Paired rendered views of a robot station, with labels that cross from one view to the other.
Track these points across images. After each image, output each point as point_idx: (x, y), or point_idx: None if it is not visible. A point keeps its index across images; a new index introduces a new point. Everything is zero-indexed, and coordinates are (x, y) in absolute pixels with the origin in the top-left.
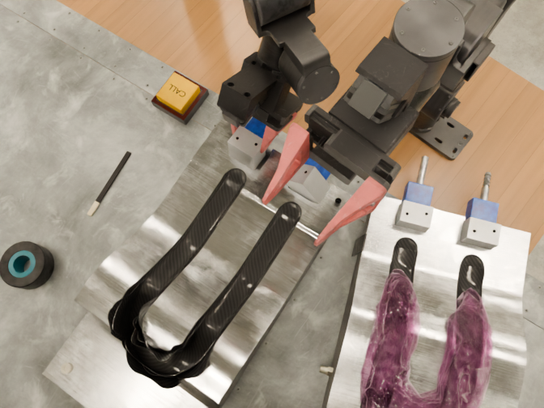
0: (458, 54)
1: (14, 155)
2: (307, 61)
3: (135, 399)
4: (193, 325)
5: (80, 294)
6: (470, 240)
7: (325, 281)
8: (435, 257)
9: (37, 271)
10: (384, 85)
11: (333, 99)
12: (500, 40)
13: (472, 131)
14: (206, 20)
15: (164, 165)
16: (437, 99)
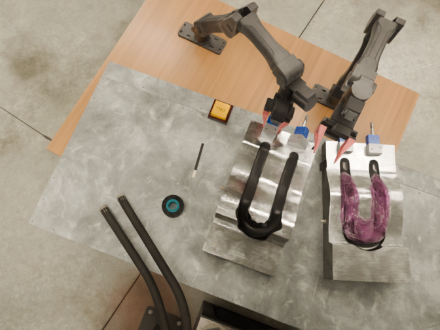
0: None
1: (145, 156)
2: (308, 97)
3: (247, 250)
4: (270, 211)
5: (218, 209)
6: (370, 153)
7: (310, 184)
8: (357, 164)
9: (181, 207)
10: (354, 110)
11: None
12: (349, 35)
13: None
14: (220, 69)
15: (222, 146)
16: None
